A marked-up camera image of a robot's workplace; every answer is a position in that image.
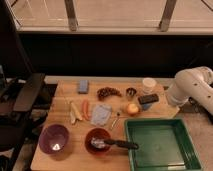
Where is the black eraser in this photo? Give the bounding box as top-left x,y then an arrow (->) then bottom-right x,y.
138,94 -> 159,104

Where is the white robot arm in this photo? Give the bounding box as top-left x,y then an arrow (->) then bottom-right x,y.
165,66 -> 213,116

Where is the blue sponge block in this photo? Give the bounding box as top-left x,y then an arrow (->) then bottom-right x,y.
78,80 -> 89,94

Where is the small metal cup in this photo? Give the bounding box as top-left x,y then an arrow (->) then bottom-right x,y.
126,87 -> 137,100

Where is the light blue cloth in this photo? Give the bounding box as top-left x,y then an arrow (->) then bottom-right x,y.
90,104 -> 112,126

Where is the orange carrot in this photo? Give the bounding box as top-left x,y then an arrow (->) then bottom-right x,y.
82,100 -> 90,121

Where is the apple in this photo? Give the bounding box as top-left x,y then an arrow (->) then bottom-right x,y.
126,103 -> 140,116

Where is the small silver fork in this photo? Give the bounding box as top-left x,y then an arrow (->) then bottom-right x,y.
110,112 -> 121,130

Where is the white plastic cup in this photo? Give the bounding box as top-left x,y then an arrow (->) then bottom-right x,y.
142,77 -> 157,94

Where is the small blue cup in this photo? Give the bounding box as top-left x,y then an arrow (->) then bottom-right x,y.
141,103 -> 152,111

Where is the red bowl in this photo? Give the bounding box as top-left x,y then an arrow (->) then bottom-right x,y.
84,128 -> 111,155

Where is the purple bowl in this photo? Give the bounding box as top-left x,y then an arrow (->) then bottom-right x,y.
38,124 -> 69,154

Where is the green plastic tray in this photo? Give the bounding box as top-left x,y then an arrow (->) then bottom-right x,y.
124,119 -> 203,171

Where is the black office chair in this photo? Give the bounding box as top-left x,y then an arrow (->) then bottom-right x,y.
0,0 -> 46,171

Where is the black handled spoon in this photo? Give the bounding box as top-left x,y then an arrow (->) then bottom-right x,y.
90,138 -> 139,150

